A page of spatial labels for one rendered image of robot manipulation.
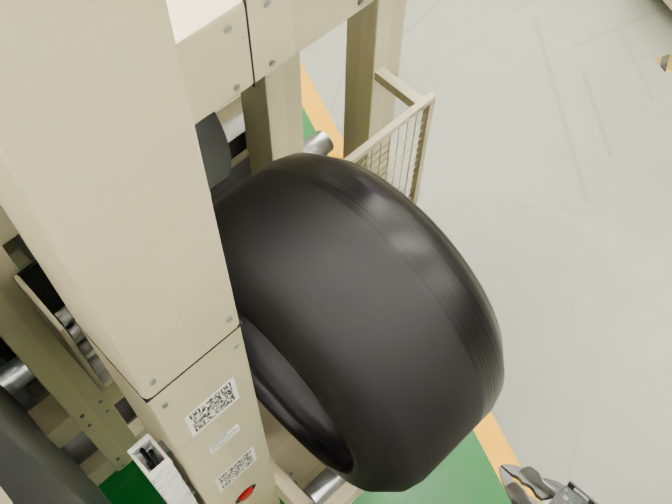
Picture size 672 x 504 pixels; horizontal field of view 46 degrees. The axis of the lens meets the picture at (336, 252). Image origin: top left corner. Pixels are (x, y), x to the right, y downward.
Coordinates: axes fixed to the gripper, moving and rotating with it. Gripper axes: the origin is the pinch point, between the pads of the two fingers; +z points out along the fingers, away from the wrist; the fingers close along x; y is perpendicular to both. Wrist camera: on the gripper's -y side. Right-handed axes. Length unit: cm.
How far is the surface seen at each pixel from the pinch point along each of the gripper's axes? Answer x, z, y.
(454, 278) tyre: -6.7, 19.0, 30.8
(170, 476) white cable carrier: 41, 27, 27
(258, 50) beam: 0, 48, 62
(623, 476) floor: -64, -8, -116
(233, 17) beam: 3, 47, 69
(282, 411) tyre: 16.3, 39.3, -11.5
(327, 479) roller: 18.0, 25.9, -18.9
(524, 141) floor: -142, 94, -104
